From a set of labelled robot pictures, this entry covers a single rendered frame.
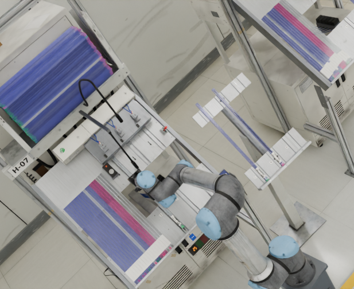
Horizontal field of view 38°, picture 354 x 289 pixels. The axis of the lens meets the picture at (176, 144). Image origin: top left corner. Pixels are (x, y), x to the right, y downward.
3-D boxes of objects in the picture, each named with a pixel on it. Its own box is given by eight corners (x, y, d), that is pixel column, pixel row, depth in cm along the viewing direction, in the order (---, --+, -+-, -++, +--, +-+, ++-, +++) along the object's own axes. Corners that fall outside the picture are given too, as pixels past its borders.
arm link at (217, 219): (295, 277, 211) (230, 193, 184) (275, 306, 206) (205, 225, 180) (275, 267, 220) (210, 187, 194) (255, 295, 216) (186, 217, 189)
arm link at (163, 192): (184, 189, 221) (166, 172, 221) (168, 209, 218) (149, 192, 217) (179, 191, 229) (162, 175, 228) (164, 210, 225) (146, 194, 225)
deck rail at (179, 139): (232, 189, 259) (233, 187, 253) (229, 191, 258) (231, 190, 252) (133, 95, 269) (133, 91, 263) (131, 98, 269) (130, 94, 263)
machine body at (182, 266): (245, 235, 321) (204, 175, 283) (167, 319, 306) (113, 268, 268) (186, 194, 370) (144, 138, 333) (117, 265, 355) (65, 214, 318)
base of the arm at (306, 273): (322, 265, 221) (315, 253, 215) (302, 293, 217) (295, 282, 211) (294, 251, 232) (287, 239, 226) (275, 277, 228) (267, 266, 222)
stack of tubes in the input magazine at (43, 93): (115, 72, 246) (84, 28, 230) (35, 144, 235) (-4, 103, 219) (103, 66, 256) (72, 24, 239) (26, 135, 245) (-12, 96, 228)
